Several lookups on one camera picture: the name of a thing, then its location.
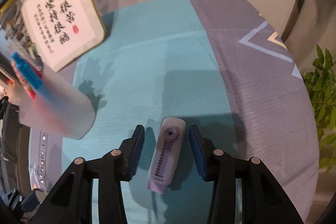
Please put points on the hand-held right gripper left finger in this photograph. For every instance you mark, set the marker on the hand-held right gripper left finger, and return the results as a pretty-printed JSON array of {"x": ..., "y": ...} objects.
[{"x": 136, "y": 153}]

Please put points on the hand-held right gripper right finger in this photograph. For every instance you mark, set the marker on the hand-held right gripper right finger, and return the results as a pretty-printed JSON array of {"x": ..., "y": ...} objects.
[{"x": 198, "y": 153}]

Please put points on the translucent white cup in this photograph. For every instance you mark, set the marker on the translucent white cup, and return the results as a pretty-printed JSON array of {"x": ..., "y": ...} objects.
[{"x": 60, "y": 111}]

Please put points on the blue pen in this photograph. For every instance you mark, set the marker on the blue pen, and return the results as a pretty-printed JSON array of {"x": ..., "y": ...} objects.
[{"x": 26, "y": 70}]

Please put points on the blue and purple desk mat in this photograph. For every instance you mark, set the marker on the blue and purple desk mat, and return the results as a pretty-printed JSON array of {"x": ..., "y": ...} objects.
[{"x": 183, "y": 69}]

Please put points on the green plant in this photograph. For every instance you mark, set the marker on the green plant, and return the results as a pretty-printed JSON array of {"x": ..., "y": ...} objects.
[{"x": 323, "y": 98}]

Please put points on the framed calligraphy sign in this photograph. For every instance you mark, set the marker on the framed calligraphy sign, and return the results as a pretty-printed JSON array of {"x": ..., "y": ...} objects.
[{"x": 63, "y": 14}]

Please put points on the dark metal pole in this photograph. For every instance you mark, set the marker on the dark metal pole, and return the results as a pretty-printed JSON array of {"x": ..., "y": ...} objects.
[{"x": 296, "y": 3}]

